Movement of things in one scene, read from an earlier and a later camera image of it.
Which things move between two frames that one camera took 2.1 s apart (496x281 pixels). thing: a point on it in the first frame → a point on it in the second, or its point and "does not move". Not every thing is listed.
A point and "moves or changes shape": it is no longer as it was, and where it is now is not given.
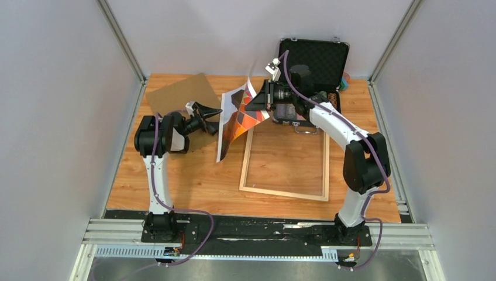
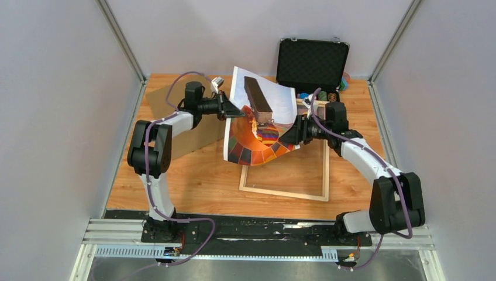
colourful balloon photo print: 234,120 moves or changes shape
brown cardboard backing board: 175,96 does not move
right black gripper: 261,101 → 298,132
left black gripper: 205,111 → 226,108
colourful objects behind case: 345,78 does not move
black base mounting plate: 261,233 does not move
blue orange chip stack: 332,97 does not move
